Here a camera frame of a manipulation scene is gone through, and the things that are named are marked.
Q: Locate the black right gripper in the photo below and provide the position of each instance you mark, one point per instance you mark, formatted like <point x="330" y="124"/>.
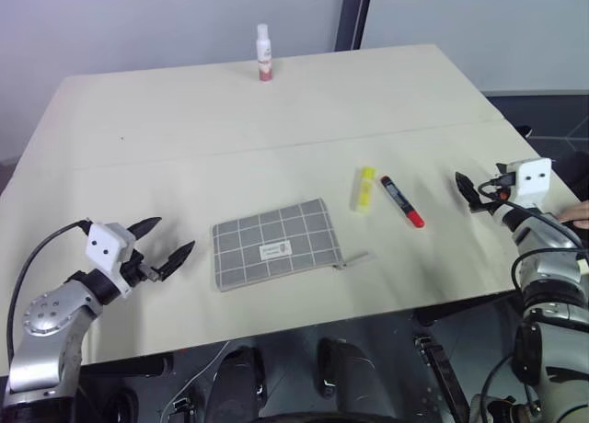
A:
<point x="488" y="205"/>

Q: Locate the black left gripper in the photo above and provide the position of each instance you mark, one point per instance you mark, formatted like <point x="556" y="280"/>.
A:
<point x="138" y="270"/>

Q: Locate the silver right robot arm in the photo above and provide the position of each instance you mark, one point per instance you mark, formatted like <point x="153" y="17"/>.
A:
<point x="547" y="266"/>

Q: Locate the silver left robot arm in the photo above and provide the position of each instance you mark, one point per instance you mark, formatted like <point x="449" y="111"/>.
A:
<point x="46" y="317"/>

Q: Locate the grey checked pencil pouch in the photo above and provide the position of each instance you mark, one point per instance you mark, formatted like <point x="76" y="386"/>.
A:
<point x="271" y="246"/>

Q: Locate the bystander bare hand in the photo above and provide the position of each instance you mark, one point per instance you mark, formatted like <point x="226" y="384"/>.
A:
<point x="576" y="213"/>

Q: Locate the black marker with red cap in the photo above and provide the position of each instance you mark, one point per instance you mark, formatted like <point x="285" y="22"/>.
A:
<point x="399" y="199"/>

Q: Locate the yellow highlighter pen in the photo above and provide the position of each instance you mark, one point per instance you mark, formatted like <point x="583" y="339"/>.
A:
<point x="363" y="189"/>

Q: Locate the dark rounded shape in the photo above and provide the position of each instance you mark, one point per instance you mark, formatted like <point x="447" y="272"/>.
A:
<point x="239" y="381"/>
<point x="343" y="374"/>

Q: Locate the white spray bottle pink label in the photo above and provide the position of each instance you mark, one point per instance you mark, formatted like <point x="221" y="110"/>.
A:
<point x="264" y="55"/>

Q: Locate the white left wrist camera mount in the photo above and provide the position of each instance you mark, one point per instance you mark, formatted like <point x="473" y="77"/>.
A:
<point x="106" y="246"/>

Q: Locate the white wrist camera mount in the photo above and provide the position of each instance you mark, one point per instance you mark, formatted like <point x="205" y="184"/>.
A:
<point x="531" y="179"/>
<point x="106" y="246"/>

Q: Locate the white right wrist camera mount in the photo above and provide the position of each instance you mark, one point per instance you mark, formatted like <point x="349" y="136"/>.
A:
<point x="531" y="179"/>

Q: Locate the black table frame bracket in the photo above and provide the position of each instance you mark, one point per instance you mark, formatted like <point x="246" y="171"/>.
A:
<point x="435" y="315"/>

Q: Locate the dark vertical wall post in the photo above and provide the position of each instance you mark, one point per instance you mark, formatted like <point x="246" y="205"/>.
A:
<point x="352" y="14"/>

